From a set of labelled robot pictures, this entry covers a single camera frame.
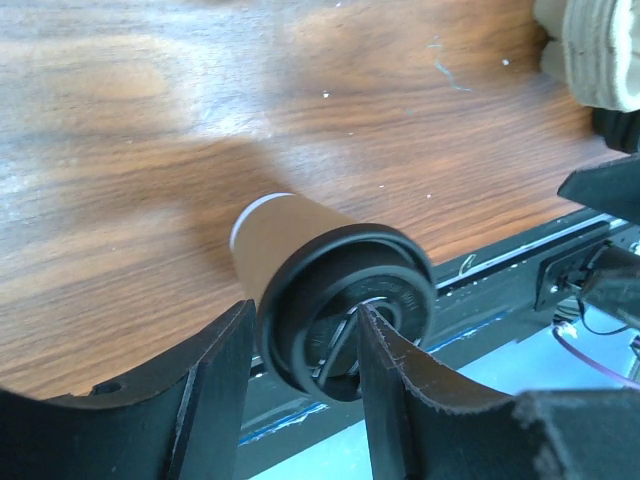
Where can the beige pulp cup carrier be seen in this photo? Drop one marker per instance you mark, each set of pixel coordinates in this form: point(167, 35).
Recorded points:
point(593, 48)

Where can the black plastic cup lid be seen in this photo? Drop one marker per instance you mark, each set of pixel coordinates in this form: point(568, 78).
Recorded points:
point(308, 314)

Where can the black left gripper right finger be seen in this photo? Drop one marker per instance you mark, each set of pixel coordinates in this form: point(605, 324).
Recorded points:
point(427, 421)

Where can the brown paper coffee cup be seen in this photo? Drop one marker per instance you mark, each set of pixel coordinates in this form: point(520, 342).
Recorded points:
point(270, 230)

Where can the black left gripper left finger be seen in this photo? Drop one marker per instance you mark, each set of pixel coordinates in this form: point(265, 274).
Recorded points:
point(176, 416)

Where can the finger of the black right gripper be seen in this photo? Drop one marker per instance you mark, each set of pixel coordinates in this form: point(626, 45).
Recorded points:
point(611, 188)

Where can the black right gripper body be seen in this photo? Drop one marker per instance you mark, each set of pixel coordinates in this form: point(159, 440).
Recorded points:
point(612, 284)

